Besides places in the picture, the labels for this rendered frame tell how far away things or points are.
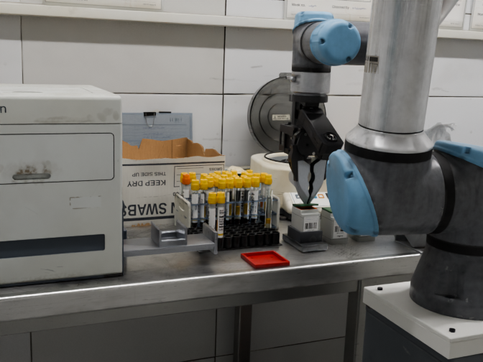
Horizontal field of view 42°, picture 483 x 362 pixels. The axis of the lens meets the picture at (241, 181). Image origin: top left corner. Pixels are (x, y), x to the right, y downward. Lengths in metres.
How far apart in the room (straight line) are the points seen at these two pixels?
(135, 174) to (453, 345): 0.76
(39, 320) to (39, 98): 0.35
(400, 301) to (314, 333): 1.13
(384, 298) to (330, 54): 0.40
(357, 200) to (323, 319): 1.28
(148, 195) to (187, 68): 0.47
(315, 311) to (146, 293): 1.06
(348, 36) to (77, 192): 0.51
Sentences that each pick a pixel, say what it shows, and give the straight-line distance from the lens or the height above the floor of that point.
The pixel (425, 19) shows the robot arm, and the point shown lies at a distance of 0.81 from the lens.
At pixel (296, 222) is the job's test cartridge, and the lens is 1.25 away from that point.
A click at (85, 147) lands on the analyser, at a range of 1.01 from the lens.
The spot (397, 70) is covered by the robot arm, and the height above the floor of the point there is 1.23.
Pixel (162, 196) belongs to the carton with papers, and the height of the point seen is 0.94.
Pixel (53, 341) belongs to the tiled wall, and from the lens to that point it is 1.81.
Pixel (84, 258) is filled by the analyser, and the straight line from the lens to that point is 1.06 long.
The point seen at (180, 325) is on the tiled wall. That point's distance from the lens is 1.88.
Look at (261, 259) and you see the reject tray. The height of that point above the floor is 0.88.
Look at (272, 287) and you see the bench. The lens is 1.13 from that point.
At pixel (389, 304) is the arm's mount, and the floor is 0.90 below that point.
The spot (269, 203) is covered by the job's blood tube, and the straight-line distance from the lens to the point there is 1.27.
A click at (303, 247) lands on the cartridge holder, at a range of 1.22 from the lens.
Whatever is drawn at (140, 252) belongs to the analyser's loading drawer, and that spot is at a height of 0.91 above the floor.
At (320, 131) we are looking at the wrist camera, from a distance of 1.16.
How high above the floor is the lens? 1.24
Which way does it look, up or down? 11 degrees down
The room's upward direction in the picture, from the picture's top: 2 degrees clockwise
